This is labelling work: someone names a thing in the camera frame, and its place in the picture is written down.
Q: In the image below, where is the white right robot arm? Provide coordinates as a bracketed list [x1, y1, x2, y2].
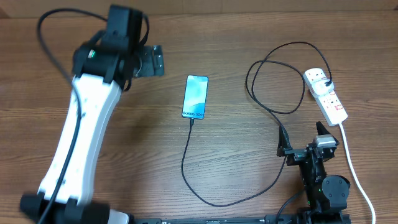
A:
[274, 121, 351, 223]

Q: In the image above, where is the white power strip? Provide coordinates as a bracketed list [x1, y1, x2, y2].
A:
[303, 68, 348, 126]

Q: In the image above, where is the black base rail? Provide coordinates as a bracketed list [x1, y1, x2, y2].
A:
[130, 213, 352, 224]

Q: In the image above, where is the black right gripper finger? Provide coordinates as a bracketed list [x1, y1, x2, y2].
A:
[316, 121, 330, 136]
[277, 125, 292, 157]

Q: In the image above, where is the black charger cable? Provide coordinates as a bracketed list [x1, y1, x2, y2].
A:
[181, 41, 333, 208]

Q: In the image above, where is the black smartphone blue screen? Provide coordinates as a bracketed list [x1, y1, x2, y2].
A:
[182, 75, 209, 119]

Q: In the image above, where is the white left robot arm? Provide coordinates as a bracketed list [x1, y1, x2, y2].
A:
[20, 5, 164, 223]

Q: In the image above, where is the white charger adapter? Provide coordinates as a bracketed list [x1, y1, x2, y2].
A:
[310, 80, 334, 98]

